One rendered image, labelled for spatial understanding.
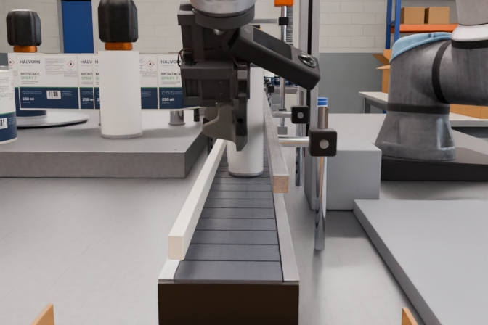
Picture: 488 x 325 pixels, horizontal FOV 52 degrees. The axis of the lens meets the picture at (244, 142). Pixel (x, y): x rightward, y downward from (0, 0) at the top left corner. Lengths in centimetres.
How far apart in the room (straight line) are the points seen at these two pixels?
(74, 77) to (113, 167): 47
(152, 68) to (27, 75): 33
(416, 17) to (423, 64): 730
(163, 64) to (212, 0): 79
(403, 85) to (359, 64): 784
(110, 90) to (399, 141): 60
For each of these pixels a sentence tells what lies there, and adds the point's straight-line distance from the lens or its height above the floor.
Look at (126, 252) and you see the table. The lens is 60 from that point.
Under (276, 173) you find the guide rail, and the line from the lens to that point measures 37.
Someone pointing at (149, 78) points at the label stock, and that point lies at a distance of 133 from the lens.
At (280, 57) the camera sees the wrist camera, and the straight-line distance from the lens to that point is 59.
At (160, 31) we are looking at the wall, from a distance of 890.
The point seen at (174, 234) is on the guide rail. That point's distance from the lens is 39.
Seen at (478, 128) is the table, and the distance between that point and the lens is 261.
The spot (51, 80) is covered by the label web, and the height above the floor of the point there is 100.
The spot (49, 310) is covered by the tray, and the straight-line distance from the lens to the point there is 40.
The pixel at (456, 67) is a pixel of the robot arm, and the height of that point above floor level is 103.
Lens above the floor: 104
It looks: 9 degrees down
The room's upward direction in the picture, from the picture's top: straight up
